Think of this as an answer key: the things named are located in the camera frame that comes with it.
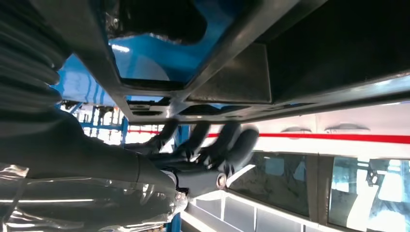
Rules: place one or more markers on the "white vehicle with red stripe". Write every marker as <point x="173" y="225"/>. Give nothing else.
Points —
<point x="336" y="149"/>

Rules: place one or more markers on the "blue metal shelf rack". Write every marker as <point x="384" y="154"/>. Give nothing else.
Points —
<point x="153" y="60"/>

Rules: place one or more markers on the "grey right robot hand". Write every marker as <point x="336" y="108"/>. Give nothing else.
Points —
<point x="80" y="179"/>

